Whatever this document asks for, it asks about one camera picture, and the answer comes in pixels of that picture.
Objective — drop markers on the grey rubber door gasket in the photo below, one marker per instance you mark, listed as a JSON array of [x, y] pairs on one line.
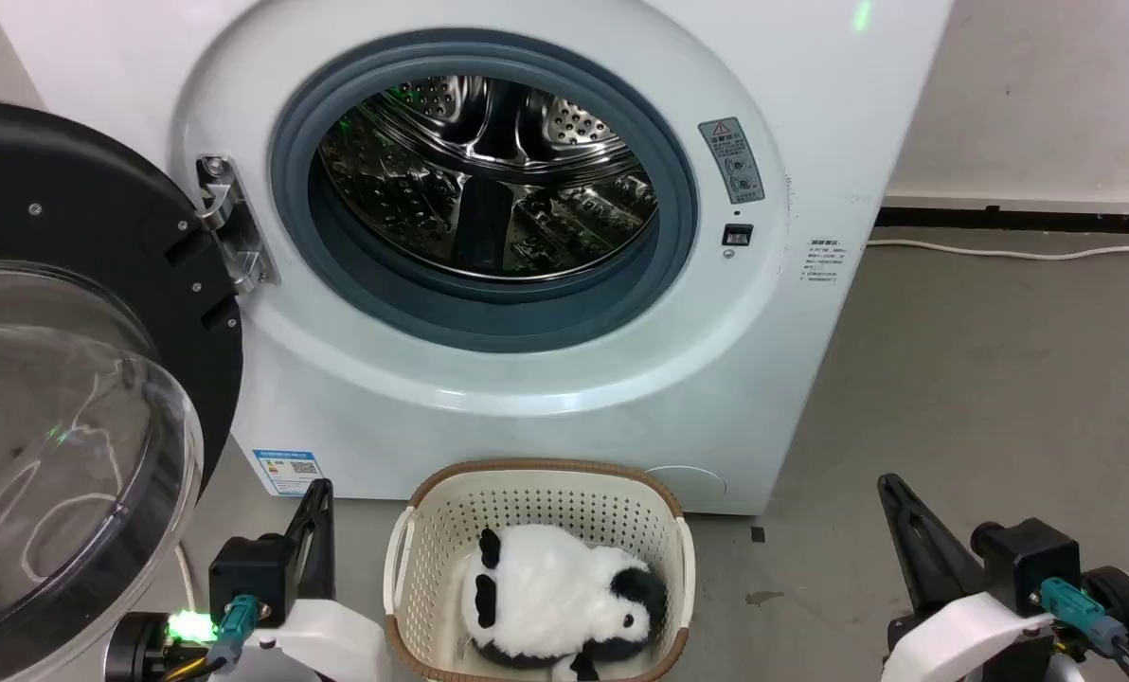
[[489, 317]]

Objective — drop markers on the small text label sticker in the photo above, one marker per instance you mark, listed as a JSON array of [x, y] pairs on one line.
[[822, 260]]

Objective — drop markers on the white front-load washing machine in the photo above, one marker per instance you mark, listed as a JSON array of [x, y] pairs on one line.
[[564, 379]]

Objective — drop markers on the black and white panda plush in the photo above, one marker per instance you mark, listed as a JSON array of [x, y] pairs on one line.
[[550, 601]]

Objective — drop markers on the black door latch socket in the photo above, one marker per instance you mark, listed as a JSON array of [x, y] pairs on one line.
[[737, 234]]

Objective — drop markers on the stainless steel washer drum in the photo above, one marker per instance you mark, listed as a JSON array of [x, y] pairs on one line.
[[484, 180]]

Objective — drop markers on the blue energy label sticker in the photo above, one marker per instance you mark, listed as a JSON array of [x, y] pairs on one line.
[[287, 471]]

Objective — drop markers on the cream plastic laundry basket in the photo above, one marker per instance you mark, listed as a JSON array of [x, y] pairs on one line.
[[437, 530]]

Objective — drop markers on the round white filter cover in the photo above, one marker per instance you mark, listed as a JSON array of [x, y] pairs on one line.
[[688, 481]]

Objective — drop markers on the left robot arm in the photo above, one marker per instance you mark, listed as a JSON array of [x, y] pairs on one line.
[[143, 649]]

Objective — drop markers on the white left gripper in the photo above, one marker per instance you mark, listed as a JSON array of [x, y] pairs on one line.
[[328, 644]]

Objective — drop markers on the black washer door, glass dome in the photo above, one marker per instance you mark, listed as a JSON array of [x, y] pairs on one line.
[[72, 284]]

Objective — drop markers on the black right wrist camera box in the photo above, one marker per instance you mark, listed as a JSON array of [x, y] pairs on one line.
[[1024, 559]]

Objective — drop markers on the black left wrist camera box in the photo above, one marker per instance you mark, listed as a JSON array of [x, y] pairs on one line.
[[254, 568]]

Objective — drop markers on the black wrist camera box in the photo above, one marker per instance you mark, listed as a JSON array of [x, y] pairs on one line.
[[254, 568], [1024, 559]]

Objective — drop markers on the black wall baseboard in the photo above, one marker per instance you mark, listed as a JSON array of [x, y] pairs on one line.
[[1019, 219]]

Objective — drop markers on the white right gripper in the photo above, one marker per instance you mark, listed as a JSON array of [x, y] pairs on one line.
[[972, 644]]

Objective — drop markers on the chrome door hinge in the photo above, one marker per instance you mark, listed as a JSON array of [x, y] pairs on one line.
[[233, 227]]

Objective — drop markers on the grey warning sticker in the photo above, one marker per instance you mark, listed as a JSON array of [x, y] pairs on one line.
[[732, 161]]

